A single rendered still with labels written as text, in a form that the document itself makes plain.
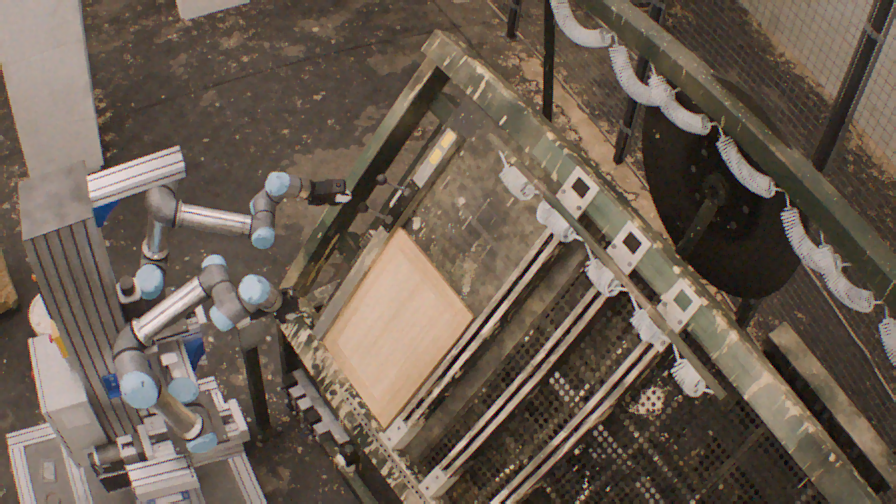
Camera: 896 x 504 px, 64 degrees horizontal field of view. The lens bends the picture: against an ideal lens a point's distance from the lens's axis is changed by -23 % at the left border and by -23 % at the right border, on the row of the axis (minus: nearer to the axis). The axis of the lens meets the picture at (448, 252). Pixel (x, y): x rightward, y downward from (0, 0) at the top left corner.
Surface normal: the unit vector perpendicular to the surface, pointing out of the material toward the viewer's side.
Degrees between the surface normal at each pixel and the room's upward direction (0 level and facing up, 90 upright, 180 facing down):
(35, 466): 0
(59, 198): 0
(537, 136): 57
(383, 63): 0
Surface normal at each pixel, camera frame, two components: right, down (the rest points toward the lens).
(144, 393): 0.41, 0.64
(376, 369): -0.63, -0.04
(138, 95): 0.10, -0.64
